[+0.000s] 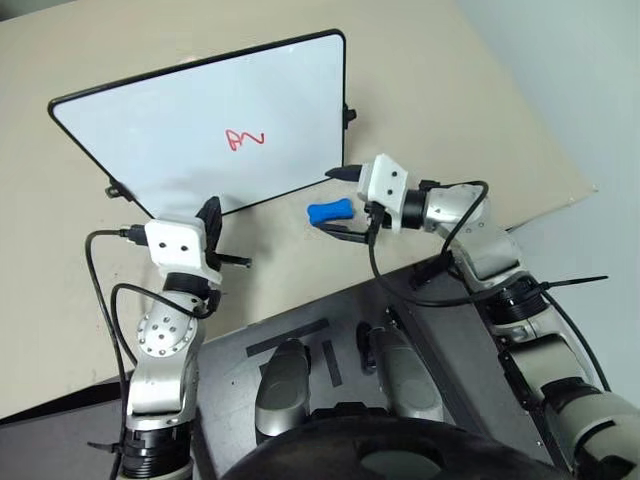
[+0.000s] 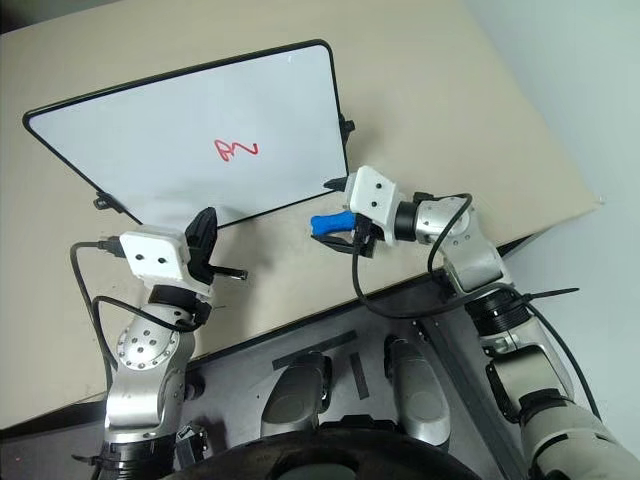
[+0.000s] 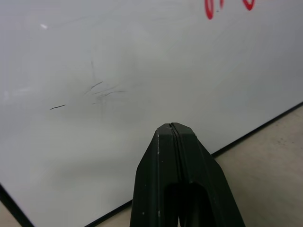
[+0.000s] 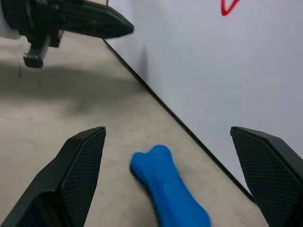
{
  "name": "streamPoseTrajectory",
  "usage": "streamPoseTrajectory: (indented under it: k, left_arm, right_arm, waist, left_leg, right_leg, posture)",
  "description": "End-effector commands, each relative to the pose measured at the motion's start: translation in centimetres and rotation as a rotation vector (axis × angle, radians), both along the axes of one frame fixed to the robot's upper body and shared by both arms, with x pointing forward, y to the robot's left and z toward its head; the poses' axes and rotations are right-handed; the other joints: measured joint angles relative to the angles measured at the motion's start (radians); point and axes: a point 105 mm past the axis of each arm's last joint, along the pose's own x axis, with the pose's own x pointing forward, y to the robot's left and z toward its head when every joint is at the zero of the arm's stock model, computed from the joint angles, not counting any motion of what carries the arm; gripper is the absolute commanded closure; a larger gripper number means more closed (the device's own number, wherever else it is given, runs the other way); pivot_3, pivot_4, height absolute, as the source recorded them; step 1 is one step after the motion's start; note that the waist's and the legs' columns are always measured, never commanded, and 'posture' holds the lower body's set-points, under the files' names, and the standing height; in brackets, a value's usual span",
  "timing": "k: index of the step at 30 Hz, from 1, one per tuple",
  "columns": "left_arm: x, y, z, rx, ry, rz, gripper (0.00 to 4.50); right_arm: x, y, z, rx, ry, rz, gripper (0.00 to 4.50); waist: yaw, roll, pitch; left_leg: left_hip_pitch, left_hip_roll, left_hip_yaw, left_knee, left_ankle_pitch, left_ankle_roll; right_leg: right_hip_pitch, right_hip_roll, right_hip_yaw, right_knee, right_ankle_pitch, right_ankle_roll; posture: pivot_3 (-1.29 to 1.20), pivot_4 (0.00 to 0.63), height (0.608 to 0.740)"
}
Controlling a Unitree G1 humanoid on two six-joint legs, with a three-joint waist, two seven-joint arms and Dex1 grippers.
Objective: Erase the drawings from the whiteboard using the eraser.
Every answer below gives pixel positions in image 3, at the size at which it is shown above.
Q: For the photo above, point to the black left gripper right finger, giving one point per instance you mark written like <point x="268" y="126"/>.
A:
<point x="201" y="170"/>

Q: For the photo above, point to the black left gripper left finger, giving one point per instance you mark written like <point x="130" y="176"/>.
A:
<point x="154" y="175"/>

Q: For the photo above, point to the white whiteboard with black frame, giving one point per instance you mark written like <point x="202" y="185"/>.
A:
<point x="118" y="71"/>

